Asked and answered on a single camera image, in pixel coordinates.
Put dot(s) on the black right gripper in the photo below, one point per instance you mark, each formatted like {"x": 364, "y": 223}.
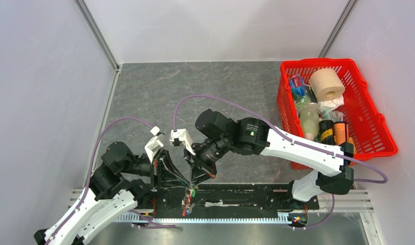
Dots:
{"x": 201, "y": 170}

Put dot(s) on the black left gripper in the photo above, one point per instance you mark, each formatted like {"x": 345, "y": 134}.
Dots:
{"x": 162, "y": 167}

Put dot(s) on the red grey key organizer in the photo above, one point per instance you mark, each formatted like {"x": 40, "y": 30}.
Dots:
{"x": 186, "y": 202}

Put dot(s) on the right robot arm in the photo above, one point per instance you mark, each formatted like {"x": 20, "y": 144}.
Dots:
{"x": 251, "y": 136}

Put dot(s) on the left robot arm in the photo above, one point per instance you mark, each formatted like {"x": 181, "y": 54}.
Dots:
{"x": 109, "y": 195}

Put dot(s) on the translucent plastic bottle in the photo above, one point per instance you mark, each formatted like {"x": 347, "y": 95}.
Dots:
{"x": 309, "y": 120}

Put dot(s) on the blue snack packet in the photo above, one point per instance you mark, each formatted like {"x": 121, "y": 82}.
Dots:
{"x": 297, "y": 87}

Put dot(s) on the black can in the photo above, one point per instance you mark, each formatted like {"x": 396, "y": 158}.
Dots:
{"x": 326, "y": 132}

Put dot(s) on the orange can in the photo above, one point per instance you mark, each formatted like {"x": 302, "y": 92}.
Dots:
{"x": 340, "y": 132}

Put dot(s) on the white crumpled tissue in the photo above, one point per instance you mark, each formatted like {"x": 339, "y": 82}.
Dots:
{"x": 326, "y": 106}

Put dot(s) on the beige toilet paper roll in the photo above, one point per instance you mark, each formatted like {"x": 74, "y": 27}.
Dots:
{"x": 326, "y": 84}

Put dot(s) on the red plastic basket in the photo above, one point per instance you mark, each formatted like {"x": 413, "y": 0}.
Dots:
{"x": 367, "y": 126}

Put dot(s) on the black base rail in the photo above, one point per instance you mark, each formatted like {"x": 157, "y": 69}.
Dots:
{"x": 225, "y": 201}

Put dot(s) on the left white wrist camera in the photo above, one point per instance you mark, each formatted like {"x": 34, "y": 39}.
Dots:
{"x": 155, "y": 144}

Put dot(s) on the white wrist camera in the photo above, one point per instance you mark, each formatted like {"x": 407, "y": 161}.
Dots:
{"x": 181, "y": 137}
{"x": 155, "y": 144}

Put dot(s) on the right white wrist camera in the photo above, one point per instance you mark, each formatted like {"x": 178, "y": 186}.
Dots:
{"x": 181, "y": 137}

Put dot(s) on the white cable duct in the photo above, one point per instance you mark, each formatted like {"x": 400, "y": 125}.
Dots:
{"x": 282, "y": 218}

